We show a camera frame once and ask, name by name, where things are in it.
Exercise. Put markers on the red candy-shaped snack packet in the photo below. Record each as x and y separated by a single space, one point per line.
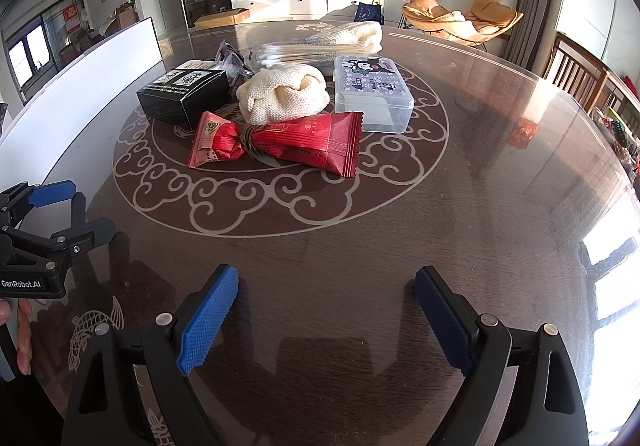
300 136

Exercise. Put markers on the red window poster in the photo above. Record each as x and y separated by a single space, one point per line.
72 17

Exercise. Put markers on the black cardboard box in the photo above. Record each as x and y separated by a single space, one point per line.
175 101

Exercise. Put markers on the blue tote bag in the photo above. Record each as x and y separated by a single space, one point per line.
369 14

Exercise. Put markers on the person's left hand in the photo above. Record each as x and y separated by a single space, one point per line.
24 336

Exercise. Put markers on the orange lounge chair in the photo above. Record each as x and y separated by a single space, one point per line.
430 11

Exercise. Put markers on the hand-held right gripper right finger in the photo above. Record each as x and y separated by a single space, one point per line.
445 316

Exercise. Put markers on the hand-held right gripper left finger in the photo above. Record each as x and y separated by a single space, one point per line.
210 321

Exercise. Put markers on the bag of cotton swabs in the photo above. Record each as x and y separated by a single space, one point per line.
300 54

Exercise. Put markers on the brown cardboard box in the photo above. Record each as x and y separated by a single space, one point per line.
222 17

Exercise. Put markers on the small clear-wrapped dark packet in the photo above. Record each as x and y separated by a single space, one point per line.
230 59

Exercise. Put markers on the clear cartoon-print floss box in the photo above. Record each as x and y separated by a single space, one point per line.
372 96

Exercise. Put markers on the cluttered side shelf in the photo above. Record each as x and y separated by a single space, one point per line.
622 136

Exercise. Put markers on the dark wooden dining chair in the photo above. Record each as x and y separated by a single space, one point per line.
575 66
617 94

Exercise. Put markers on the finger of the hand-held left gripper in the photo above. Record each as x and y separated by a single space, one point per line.
50 191
90 233

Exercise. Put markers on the cream waffle-weave towel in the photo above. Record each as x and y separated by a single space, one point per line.
280 91
360 34

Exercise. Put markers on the white television cabinet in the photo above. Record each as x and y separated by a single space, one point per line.
310 4

